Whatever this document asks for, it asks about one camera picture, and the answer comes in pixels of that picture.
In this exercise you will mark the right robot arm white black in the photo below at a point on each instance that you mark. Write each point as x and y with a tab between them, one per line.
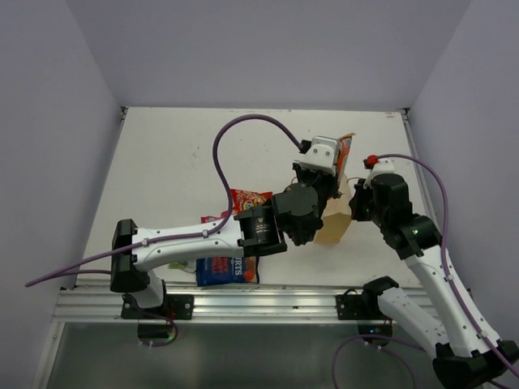
465	351

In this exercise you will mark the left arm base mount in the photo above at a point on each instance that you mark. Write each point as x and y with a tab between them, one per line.
159	323

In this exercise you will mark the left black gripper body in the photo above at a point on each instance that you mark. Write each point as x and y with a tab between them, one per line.
325	185

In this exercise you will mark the red mixed nuts packet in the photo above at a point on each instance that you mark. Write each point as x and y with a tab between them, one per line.
245	199

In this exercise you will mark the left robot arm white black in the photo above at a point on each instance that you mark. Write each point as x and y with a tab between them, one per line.
295	213

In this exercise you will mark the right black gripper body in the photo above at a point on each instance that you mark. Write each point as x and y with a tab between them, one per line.
363	207

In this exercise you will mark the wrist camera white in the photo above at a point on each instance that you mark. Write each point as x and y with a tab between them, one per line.
322	156
382	166

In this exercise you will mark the brown paper bag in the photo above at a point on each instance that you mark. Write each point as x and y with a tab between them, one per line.
334	215

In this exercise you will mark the aluminium mounting rail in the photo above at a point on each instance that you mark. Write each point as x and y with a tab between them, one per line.
258	304

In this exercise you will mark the blue Burts chips bag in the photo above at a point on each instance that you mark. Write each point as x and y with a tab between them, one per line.
226	270

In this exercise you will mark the green honey mints packet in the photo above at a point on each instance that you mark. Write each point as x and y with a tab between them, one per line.
186	266

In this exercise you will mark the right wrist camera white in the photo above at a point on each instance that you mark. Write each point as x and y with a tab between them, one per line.
382	166

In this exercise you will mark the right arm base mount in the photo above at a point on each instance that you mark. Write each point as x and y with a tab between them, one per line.
363	310

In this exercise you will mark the pink candy packet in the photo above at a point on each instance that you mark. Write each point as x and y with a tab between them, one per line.
208	219

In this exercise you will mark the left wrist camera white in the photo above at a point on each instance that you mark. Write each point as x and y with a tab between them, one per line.
322	156

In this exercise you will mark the red cable connector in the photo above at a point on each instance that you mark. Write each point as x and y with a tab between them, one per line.
370	161

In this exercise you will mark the orange snack packet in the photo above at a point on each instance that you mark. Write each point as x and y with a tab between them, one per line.
344	142

